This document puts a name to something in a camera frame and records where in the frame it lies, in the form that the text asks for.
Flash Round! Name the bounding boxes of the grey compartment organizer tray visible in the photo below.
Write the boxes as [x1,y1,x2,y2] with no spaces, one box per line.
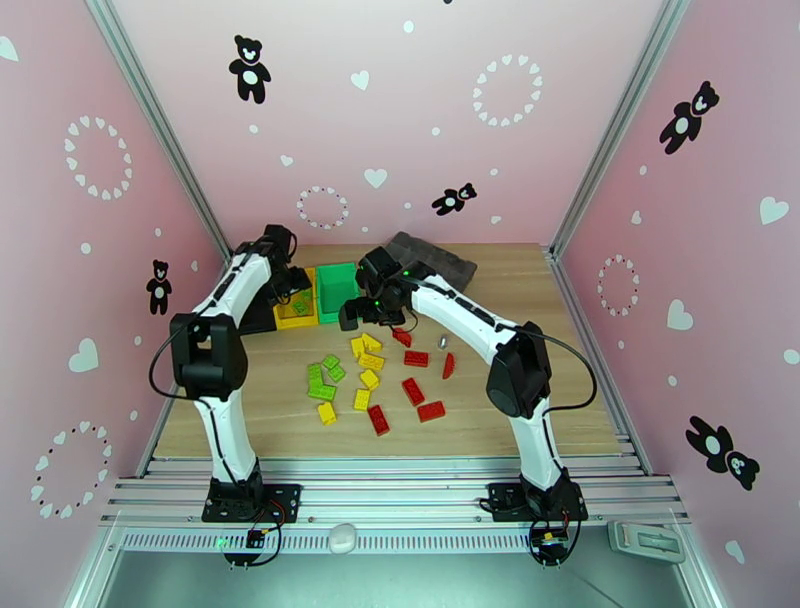
[382,231,479,293]

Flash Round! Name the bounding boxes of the aluminium frame post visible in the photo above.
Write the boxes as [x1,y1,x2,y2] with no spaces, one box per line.
[84,0,234,264]
[548,0,692,261]

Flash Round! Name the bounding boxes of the perforated metal strip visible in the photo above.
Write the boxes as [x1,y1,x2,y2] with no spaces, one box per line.
[117,529,620,556]

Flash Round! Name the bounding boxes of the grey plastic device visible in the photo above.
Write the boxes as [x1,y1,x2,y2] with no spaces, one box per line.
[607,520,689,566]

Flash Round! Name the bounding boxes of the white oval object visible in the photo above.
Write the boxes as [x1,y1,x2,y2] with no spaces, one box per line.
[327,523,359,555]

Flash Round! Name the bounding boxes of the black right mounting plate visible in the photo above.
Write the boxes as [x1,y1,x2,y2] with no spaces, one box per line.
[486,482,589,524]

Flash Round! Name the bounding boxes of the black mounting plate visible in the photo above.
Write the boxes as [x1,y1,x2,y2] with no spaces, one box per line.
[486,482,589,524]
[201,482,303,524]

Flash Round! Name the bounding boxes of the black plastic bin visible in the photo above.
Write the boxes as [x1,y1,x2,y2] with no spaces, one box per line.
[239,290,279,337]

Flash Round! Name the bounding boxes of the base wires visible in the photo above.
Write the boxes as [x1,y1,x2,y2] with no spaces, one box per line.
[223,499,288,570]
[527,499,586,570]

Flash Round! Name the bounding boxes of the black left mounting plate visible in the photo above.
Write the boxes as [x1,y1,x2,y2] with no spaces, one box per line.
[201,482,303,524]

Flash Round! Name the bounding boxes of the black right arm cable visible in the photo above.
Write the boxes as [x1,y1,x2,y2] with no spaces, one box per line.
[396,274,599,483]

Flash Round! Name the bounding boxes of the yellow plastic bin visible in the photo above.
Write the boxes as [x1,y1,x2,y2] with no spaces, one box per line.
[273,266,320,331]

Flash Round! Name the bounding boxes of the left base wires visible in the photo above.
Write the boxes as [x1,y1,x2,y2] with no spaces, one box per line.
[223,499,288,570]

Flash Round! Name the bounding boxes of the right base wires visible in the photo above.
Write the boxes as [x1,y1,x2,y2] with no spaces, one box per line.
[527,499,586,570]

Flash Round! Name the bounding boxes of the green plastic bin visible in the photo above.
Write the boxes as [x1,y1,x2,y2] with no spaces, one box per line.
[315,262,363,326]

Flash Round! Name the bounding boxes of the aluminium rail platform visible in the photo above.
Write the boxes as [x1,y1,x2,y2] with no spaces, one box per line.
[99,454,692,528]

